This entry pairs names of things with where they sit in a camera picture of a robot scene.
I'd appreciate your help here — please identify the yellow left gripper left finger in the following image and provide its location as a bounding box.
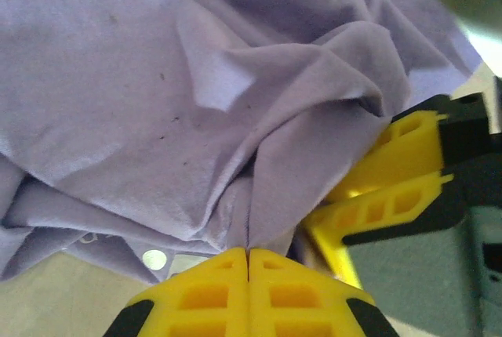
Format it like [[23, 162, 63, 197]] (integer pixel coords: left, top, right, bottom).
[[101, 247, 249, 337]]

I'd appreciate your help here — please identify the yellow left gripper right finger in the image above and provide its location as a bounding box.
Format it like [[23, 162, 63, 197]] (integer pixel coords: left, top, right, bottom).
[[247, 248, 402, 337]]

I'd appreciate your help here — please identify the purple t-shirt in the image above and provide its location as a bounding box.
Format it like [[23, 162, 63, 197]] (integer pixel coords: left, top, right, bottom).
[[0, 0, 486, 285]]

